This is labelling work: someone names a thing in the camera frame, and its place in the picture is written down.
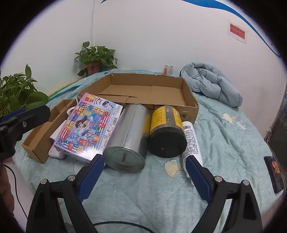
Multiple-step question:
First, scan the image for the colourful cartoon game box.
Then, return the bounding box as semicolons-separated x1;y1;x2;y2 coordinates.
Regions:
53;92;124;163

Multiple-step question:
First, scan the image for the white plastic bottle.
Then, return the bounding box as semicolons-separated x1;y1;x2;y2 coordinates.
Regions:
181;121;203;178

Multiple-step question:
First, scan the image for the light blue quilted blanket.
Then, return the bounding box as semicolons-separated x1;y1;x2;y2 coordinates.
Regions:
12;68;283;233

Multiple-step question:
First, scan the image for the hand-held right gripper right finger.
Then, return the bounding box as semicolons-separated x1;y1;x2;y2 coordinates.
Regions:
185;154;263;233

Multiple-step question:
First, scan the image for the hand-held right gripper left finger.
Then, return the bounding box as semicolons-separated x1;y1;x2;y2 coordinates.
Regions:
26;153;106;233

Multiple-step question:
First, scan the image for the red wall sign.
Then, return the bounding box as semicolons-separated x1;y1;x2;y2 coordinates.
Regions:
228;21;247;44

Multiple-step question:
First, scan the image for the white handheld fan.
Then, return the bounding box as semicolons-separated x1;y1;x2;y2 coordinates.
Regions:
48;107;78;159

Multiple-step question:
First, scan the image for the small cardboard box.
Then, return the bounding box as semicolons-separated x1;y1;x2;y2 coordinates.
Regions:
22;99;78;164

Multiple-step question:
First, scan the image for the large cardboard box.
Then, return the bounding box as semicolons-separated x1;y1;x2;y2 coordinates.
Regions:
77;73;200;125

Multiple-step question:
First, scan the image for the yellow label jar black lid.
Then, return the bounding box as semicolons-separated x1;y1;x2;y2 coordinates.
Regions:
149;105;187;158

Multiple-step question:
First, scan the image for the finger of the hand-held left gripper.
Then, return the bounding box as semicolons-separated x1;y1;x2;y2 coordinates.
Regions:
0;105;51;135

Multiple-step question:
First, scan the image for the glass door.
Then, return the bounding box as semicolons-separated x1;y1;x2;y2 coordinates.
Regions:
265;81;287;157

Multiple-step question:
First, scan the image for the light blue padded jacket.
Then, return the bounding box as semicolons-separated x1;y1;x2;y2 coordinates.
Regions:
179;61;244;107

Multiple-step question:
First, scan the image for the potted plant orange pot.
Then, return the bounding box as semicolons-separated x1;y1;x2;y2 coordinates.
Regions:
74;41;119;78

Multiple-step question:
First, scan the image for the dark blue card box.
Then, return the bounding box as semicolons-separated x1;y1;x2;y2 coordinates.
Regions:
264;156;284;194

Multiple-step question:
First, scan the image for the black cable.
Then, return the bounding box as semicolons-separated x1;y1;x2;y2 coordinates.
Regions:
93;221;155;233
3;163;29;221

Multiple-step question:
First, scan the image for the silver tin can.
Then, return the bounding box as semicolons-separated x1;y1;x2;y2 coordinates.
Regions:
103;103;151;173

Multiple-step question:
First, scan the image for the large leafy green plant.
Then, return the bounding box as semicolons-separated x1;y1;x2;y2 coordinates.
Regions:
0;64;50;117

